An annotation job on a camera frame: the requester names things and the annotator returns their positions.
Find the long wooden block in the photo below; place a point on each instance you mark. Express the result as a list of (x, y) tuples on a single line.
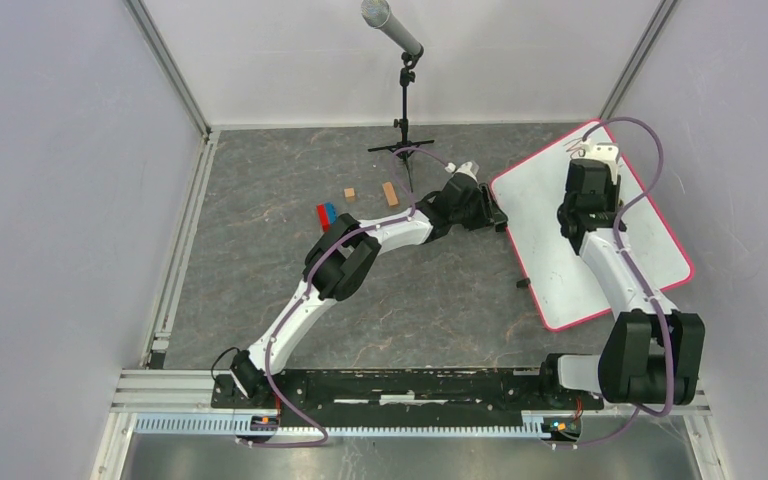
[(390, 195)]

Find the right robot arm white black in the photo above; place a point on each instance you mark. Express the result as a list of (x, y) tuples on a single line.
[(653, 354)]

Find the silver microphone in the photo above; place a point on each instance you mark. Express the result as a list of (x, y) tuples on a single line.
[(378, 15)]

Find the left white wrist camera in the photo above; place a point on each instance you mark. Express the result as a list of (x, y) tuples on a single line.
[(468, 168)]

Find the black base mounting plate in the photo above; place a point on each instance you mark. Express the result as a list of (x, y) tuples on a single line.
[(404, 398)]

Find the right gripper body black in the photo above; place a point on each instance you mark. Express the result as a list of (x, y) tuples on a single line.
[(612, 192)]

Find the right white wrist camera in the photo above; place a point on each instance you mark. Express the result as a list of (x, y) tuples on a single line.
[(606, 153)]

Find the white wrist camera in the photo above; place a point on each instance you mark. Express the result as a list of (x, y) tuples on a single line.
[(606, 153), (468, 168)]

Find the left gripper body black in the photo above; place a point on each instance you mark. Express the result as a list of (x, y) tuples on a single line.
[(473, 217)]

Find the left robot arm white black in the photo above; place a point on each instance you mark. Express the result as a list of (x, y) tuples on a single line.
[(340, 261)]

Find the black microphone tripod stand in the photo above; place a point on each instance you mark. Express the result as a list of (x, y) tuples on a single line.
[(407, 76)]

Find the pink-framed whiteboard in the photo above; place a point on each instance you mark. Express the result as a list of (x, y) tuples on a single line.
[(563, 287)]

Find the grey slotted cable duct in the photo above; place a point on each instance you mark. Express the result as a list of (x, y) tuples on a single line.
[(262, 427)]

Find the red blue toy brick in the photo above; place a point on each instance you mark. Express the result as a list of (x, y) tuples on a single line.
[(327, 215)]

